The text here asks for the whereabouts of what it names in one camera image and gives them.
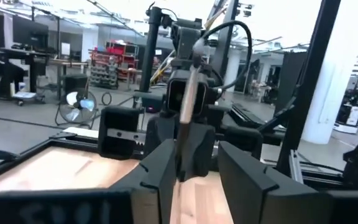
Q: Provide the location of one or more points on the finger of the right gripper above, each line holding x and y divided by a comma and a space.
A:
204, 149
160, 130

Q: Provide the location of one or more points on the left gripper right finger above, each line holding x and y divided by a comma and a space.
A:
244, 193

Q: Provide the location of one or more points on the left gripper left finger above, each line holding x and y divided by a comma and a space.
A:
154, 174

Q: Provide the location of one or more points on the floor fan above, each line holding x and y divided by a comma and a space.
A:
78, 105

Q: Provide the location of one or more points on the red parts shelving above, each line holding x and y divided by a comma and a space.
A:
117, 53

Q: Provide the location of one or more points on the black office desk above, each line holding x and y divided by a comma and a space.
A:
33, 56

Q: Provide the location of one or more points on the plain white pillar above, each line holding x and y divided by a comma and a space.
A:
325, 93

